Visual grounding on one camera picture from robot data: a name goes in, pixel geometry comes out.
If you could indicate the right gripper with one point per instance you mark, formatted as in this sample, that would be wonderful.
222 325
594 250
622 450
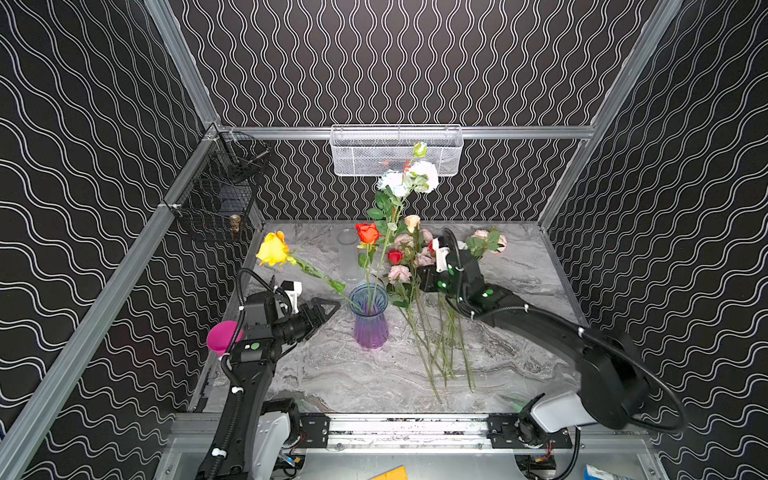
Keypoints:
450 276

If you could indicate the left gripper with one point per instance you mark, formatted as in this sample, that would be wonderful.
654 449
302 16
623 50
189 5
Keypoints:
311 315

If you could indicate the purple blue glass vase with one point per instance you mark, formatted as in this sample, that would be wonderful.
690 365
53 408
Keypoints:
371 331

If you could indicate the pink rose spray stem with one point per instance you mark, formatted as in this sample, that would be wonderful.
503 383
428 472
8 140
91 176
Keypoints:
404 289

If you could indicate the yellow rose stem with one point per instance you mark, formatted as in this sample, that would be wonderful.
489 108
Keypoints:
274 251

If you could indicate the cream rose stem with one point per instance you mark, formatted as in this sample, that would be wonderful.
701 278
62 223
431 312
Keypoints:
412 223

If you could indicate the white light-blue flower stem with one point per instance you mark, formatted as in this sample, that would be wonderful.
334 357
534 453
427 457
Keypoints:
418 175

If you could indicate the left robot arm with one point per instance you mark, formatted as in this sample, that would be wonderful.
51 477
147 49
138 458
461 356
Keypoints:
253 431

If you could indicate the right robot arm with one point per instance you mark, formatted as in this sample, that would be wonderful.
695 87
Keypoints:
614 383

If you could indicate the clear glass jar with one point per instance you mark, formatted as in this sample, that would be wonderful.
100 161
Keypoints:
347 242

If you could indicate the pink rose spray right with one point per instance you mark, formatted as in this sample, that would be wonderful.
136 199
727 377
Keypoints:
482 241

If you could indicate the magenta silicone cup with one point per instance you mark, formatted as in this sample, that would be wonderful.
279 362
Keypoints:
221 335

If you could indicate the brass padlock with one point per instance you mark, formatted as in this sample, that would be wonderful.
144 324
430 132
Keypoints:
235 223

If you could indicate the blue white box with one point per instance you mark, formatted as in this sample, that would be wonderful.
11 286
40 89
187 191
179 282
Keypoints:
594 473

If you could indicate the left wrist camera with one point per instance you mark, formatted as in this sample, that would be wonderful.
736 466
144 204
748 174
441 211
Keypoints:
293 290

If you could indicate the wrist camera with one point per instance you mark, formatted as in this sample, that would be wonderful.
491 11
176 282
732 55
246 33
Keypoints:
441 252
293 290

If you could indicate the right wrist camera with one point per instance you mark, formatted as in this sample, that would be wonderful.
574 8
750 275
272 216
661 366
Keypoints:
441 252

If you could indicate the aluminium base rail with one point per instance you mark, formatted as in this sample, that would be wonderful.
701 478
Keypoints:
448 433

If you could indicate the black wire wall basket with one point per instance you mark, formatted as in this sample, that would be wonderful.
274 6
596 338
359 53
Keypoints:
226 183

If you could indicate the white mesh wall basket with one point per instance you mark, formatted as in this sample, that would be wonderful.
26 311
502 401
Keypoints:
372 150

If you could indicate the yellow object below rail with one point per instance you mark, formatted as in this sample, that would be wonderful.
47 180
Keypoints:
399 473

